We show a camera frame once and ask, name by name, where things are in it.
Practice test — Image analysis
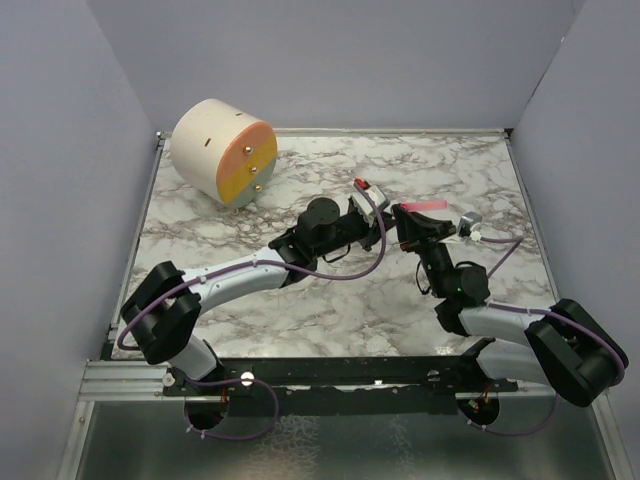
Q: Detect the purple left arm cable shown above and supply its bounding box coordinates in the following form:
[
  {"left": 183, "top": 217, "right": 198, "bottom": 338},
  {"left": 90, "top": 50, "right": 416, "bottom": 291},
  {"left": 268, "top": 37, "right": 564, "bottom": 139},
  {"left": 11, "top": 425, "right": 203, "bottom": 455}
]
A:
[{"left": 115, "top": 192, "right": 387, "bottom": 441}]

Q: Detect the pink strap keyring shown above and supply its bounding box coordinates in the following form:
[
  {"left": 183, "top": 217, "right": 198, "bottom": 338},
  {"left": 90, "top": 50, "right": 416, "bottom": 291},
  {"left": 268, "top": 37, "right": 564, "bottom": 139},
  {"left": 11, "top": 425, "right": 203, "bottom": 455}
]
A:
[{"left": 400, "top": 201, "right": 448, "bottom": 212}]

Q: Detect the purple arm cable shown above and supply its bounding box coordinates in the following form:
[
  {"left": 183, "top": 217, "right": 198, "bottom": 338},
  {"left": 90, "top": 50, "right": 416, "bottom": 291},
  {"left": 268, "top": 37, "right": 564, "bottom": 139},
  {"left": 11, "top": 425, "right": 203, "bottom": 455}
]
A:
[
  {"left": 469, "top": 234, "right": 630, "bottom": 436},
  {"left": 115, "top": 192, "right": 387, "bottom": 441}
]

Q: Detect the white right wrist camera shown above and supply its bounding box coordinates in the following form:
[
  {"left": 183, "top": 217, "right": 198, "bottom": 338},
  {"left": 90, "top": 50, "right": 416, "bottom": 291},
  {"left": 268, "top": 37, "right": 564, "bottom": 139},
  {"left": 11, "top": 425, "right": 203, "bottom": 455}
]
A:
[{"left": 457, "top": 212, "right": 483, "bottom": 242}]

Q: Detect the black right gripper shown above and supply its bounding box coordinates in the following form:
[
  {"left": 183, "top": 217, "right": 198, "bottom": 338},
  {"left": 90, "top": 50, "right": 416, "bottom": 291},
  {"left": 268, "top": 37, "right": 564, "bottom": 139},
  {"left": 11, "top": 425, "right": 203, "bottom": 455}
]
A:
[{"left": 393, "top": 204, "right": 456, "bottom": 299}]

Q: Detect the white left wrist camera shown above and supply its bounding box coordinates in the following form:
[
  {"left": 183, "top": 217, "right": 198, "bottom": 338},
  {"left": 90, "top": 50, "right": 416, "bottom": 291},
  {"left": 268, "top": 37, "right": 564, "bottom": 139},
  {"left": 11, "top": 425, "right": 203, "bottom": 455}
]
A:
[{"left": 350, "top": 178, "right": 390, "bottom": 226}]

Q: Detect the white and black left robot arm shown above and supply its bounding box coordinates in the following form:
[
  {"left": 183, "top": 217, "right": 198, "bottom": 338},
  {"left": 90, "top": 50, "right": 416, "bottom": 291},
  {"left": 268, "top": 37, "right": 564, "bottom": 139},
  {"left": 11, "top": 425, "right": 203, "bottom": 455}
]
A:
[{"left": 117, "top": 188, "right": 394, "bottom": 395}]

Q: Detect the aluminium table frame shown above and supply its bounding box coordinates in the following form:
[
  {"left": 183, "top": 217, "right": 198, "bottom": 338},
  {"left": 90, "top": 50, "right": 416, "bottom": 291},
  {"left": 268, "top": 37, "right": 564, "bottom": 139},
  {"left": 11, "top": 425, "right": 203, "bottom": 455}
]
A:
[{"left": 59, "top": 129, "right": 634, "bottom": 479}]

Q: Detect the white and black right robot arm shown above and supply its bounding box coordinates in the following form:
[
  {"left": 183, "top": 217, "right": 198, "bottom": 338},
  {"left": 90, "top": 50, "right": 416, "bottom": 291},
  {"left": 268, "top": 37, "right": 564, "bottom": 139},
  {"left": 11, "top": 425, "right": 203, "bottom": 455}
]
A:
[{"left": 392, "top": 204, "right": 629, "bottom": 407}]

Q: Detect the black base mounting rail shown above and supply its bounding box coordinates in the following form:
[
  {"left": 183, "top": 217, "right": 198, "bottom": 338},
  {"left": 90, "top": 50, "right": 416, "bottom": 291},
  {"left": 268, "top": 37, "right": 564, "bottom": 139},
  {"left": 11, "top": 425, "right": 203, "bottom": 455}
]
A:
[{"left": 163, "top": 340, "right": 517, "bottom": 417}]

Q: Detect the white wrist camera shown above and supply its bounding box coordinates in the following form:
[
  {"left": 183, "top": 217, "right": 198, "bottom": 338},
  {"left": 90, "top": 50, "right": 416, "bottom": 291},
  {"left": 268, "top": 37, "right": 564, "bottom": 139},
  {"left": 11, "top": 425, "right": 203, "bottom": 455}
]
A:
[
  {"left": 350, "top": 178, "right": 390, "bottom": 226},
  {"left": 457, "top": 212, "right": 483, "bottom": 242}
]

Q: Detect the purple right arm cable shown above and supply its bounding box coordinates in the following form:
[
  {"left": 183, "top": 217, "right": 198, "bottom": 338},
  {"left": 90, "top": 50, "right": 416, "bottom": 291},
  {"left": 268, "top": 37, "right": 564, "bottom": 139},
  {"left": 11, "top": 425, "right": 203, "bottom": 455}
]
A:
[{"left": 469, "top": 234, "right": 630, "bottom": 436}]

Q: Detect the cream cylinder with coloured face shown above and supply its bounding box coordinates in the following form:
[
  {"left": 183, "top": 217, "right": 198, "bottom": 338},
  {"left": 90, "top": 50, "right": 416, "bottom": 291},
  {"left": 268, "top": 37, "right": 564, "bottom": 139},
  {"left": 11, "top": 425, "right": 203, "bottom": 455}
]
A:
[{"left": 170, "top": 99, "right": 278, "bottom": 209}]

